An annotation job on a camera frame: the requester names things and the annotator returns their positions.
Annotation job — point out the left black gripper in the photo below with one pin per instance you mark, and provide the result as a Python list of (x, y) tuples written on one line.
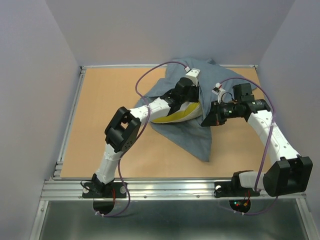
[(196, 93)]

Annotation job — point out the white pillow yellow edge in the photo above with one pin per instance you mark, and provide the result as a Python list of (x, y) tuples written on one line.
[(188, 111)]

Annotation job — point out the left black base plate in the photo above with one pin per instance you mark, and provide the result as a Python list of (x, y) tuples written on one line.
[(117, 190)]

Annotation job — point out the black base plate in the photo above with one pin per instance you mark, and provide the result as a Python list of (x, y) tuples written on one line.
[(229, 189), (117, 190)]

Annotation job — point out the blue grey pillowcase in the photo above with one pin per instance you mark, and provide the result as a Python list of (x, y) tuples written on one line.
[(190, 135)]

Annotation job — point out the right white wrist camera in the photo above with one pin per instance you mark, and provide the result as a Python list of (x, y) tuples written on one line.
[(219, 91)]

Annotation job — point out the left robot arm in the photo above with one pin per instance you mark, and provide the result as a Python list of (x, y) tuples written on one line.
[(122, 131)]

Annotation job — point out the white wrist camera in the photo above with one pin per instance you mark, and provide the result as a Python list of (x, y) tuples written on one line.
[(219, 91), (193, 75)]

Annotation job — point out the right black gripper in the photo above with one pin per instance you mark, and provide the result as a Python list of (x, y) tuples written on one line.
[(214, 117)]

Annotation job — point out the aluminium front rail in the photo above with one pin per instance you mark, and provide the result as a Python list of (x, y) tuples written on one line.
[(140, 189)]

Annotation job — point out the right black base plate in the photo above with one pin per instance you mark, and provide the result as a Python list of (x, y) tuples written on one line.
[(229, 189)]

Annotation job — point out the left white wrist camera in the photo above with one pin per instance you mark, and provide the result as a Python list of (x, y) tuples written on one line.
[(193, 75)]

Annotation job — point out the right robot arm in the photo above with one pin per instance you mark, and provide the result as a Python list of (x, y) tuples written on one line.
[(289, 172)]

